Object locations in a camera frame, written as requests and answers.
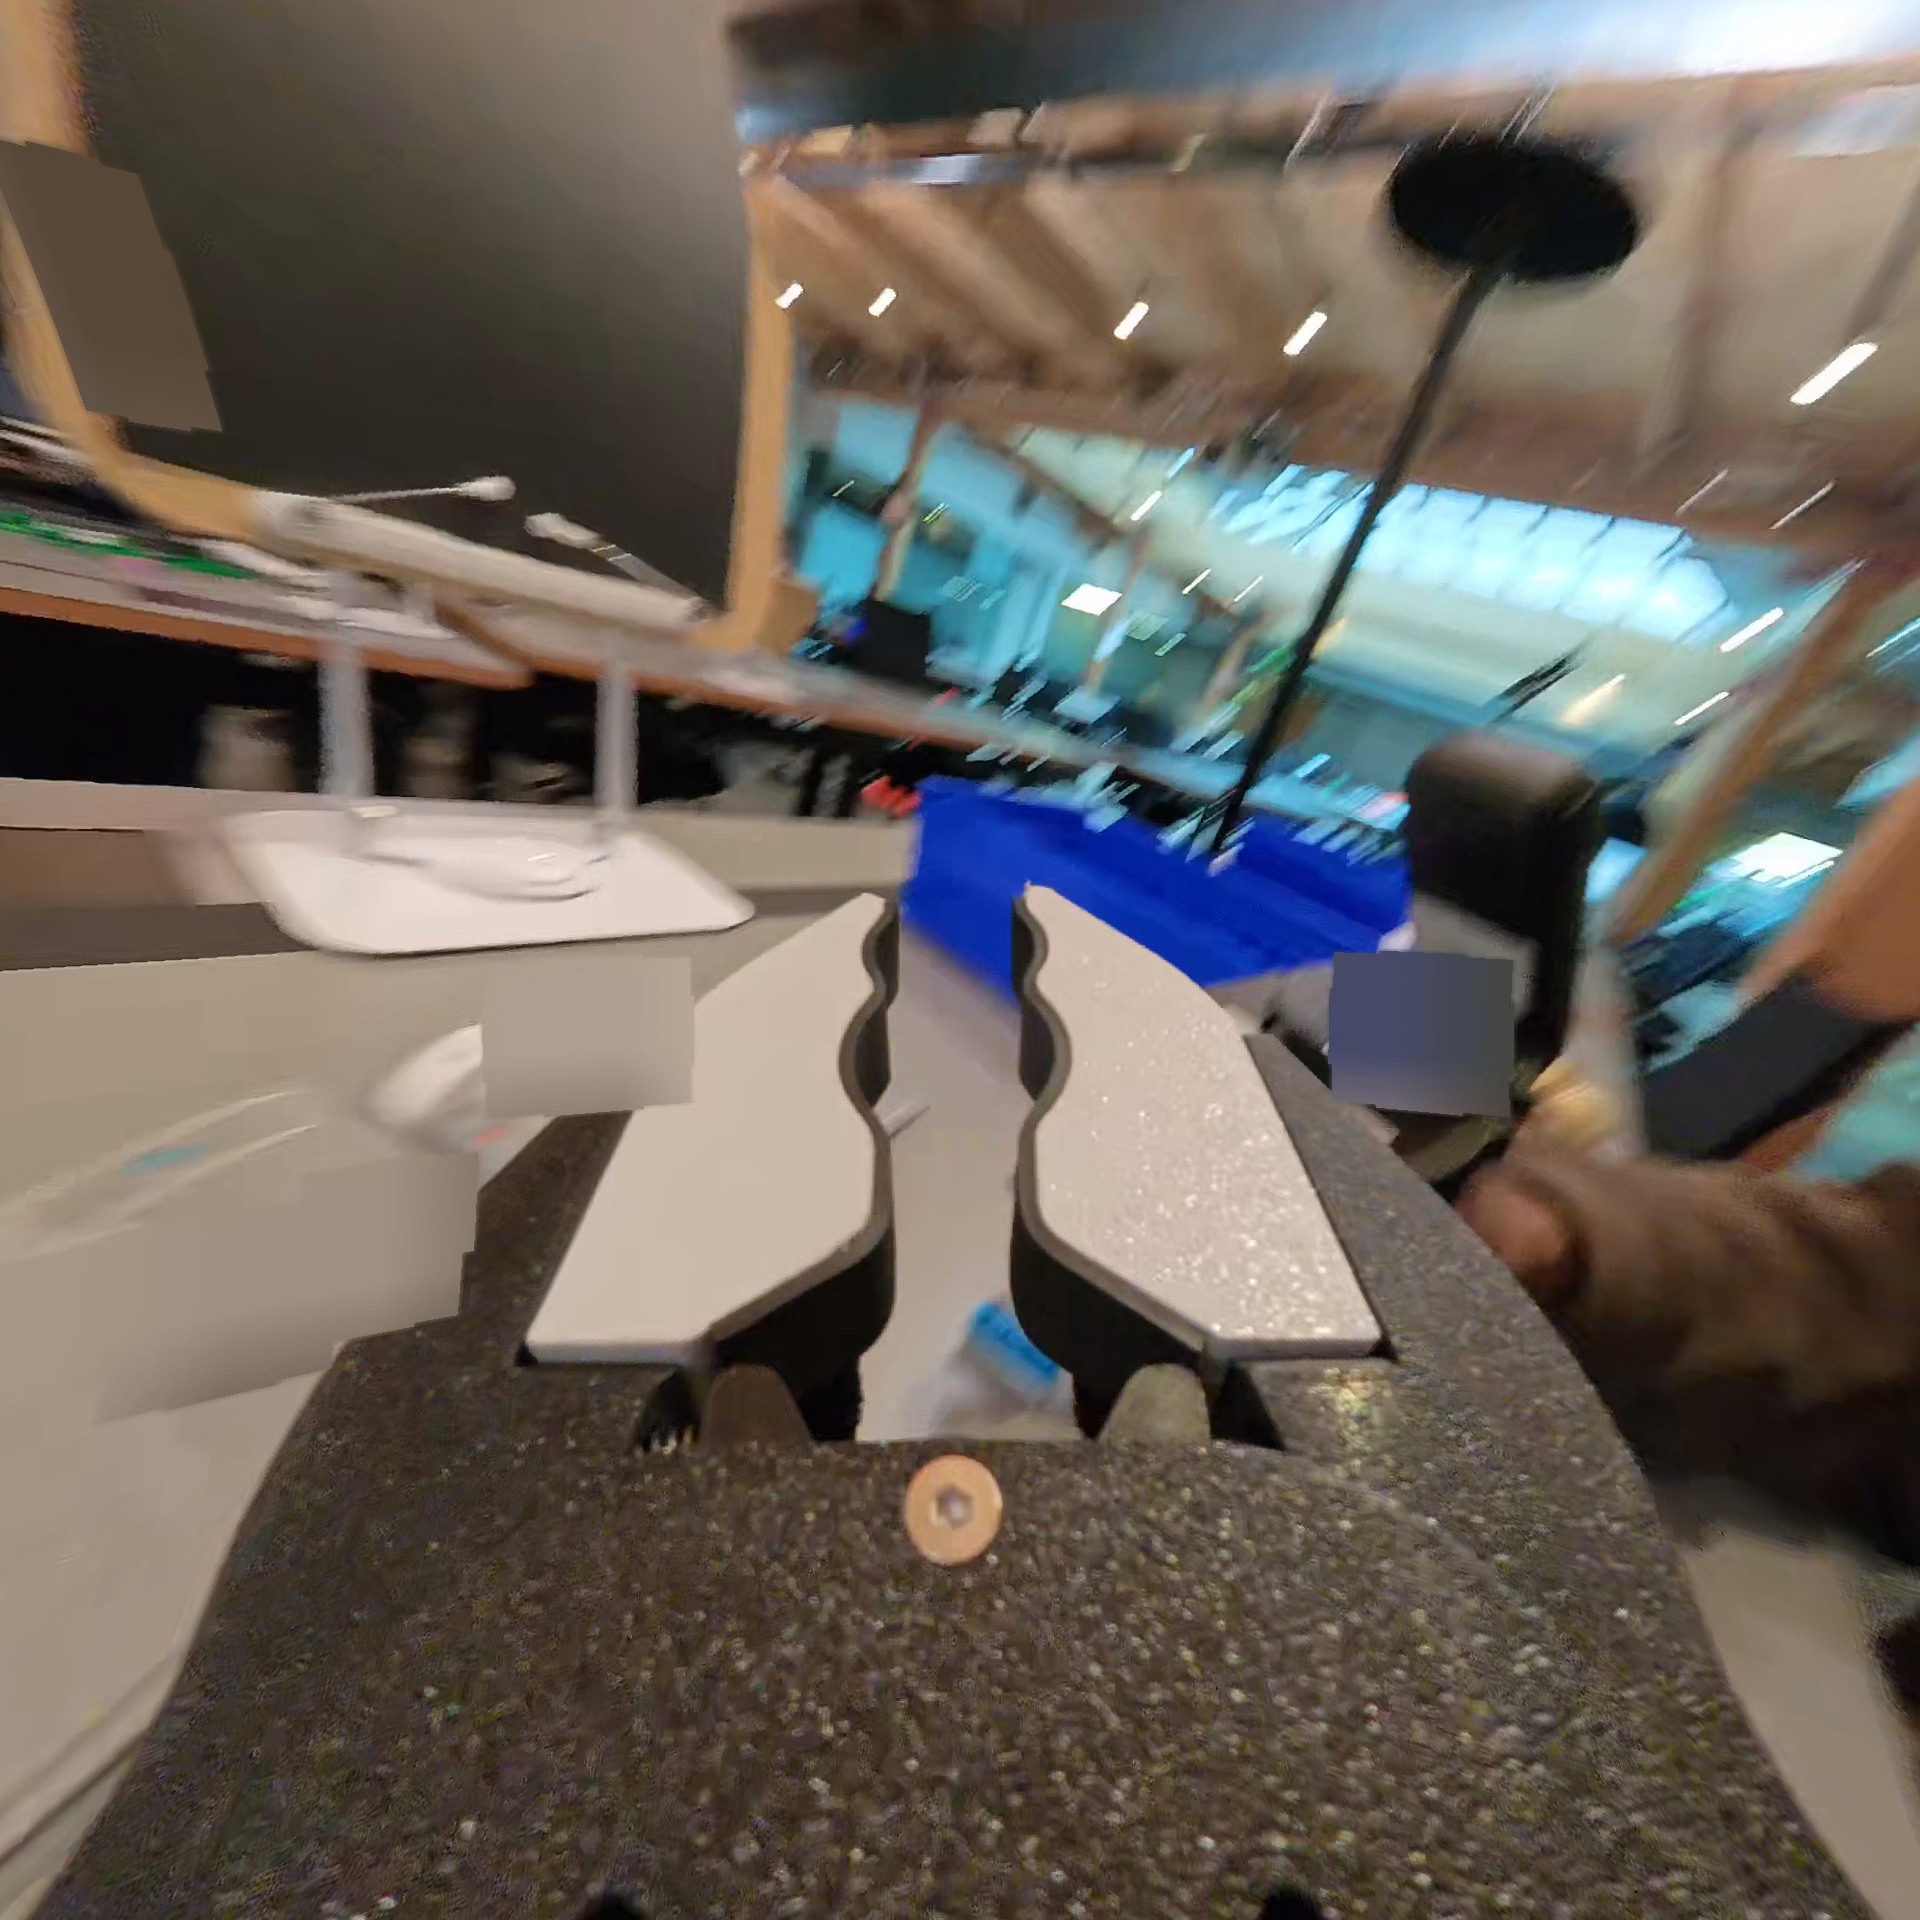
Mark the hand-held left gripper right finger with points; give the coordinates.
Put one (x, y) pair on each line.
(1186, 1173)

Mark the black wood-framed panel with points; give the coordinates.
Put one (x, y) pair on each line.
(453, 298)

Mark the wood-edged grey desk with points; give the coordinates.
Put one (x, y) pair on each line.
(152, 599)

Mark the blue plastic bin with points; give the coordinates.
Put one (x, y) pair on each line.
(1141, 900)

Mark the cluster of green toy bricks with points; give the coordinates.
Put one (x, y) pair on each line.
(94, 531)

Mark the black pole lamp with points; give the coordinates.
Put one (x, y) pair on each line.
(1513, 214)

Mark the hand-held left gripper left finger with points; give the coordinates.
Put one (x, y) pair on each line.
(720, 1173)

